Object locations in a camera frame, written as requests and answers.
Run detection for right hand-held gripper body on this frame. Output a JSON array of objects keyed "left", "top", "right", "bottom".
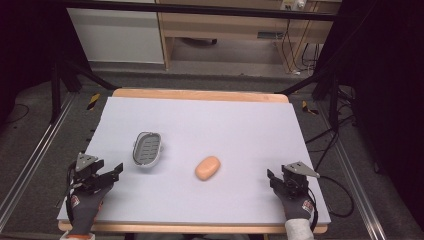
[{"left": 280, "top": 161, "right": 321, "bottom": 200}]

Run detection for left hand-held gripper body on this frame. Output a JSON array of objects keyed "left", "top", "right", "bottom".
[{"left": 68, "top": 152, "right": 114, "bottom": 195}]

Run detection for grey soap dish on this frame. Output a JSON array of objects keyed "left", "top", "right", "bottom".
[{"left": 132, "top": 131, "right": 165, "bottom": 168}]

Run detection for orange bread roll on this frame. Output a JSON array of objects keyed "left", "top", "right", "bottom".
[{"left": 194, "top": 155, "right": 222, "bottom": 182}]

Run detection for person's right hand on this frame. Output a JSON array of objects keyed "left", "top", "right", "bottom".
[{"left": 271, "top": 186, "right": 316, "bottom": 222}]

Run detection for person's left hand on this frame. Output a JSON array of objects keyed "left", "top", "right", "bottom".
[{"left": 67, "top": 183, "right": 114, "bottom": 236}]

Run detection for yellow black tape marker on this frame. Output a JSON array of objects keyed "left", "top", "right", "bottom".
[
  {"left": 86, "top": 92, "right": 101, "bottom": 112},
  {"left": 301, "top": 100, "right": 320, "bottom": 117}
]

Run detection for white table mat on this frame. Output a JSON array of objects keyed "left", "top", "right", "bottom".
[{"left": 56, "top": 96, "right": 332, "bottom": 226}]

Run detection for wooden table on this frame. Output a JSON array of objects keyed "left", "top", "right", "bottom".
[{"left": 57, "top": 87, "right": 329, "bottom": 235}]

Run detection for dark curtain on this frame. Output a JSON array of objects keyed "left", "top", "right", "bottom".
[
  {"left": 314, "top": 0, "right": 424, "bottom": 222},
  {"left": 0, "top": 0, "right": 88, "bottom": 125}
]

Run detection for white cabinet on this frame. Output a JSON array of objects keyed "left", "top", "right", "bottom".
[{"left": 66, "top": 6, "right": 166, "bottom": 65}]

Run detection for wooden desk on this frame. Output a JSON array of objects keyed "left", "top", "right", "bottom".
[{"left": 155, "top": 0, "right": 343, "bottom": 74}]

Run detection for white power strip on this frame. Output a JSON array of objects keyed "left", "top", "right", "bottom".
[{"left": 280, "top": 0, "right": 307, "bottom": 11}]

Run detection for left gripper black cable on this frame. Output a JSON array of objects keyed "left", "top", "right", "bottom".
[{"left": 64, "top": 161, "right": 78, "bottom": 229}]

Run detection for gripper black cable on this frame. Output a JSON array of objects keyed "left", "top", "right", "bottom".
[
  {"left": 307, "top": 174, "right": 355, "bottom": 232},
  {"left": 64, "top": 161, "right": 78, "bottom": 229}
]

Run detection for metal floor rail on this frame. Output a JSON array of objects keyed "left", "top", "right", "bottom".
[
  {"left": 0, "top": 92, "right": 77, "bottom": 232},
  {"left": 318, "top": 101, "right": 390, "bottom": 240}
]

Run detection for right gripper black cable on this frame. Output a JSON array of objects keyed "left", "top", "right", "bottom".
[{"left": 307, "top": 174, "right": 355, "bottom": 232}]

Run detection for black floor cables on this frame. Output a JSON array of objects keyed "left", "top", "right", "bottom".
[{"left": 304, "top": 85, "right": 358, "bottom": 172}]

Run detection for thin black floor cable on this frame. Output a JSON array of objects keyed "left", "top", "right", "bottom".
[{"left": 0, "top": 102, "right": 31, "bottom": 127}]

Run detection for black frame stand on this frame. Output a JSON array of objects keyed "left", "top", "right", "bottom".
[
  {"left": 49, "top": 58, "right": 120, "bottom": 125},
  {"left": 274, "top": 65, "right": 342, "bottom": 132}
]

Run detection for hanging desk cables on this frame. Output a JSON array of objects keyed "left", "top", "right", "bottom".
[{"left": 280, "top": 17, "right": 322, "bottom": 76}]

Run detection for black horizontal frame bar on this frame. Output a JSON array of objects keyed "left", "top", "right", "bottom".
[{"left": 61, "top": 0, "right": 338, "bottom": 22}]

